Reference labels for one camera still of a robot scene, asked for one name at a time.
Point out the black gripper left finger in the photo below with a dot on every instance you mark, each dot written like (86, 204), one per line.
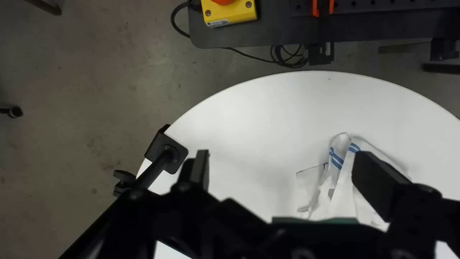
(201, 167)

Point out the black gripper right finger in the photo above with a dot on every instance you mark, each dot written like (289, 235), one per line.
(378, 184)

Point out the white cloth with blue stripes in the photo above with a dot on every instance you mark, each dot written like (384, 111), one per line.
(336, 160)

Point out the black tripod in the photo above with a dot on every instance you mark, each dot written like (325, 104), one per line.
(165, 151)

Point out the black cart foot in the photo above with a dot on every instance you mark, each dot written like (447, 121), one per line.
(443, 53)

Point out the yellow emergency stop box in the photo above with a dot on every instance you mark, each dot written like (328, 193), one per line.
(229, 13)

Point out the black equipment cart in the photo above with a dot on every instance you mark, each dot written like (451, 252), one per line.
(364, 23)

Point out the black floor stand foot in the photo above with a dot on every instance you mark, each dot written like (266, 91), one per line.
(11, 111)

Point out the black clamp bracket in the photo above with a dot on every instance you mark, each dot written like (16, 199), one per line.
(319, 52)

